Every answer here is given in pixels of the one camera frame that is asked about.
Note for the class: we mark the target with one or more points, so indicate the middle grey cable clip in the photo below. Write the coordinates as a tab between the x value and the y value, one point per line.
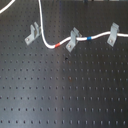
73	41

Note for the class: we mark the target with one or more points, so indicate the grey cable clip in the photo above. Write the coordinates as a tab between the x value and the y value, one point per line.
73	41
113	34
35	33

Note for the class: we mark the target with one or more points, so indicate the left grey cable clip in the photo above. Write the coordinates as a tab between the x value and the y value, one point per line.
35	33

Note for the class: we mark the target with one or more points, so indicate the right grey cable clip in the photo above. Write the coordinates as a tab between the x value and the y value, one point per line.
113	34

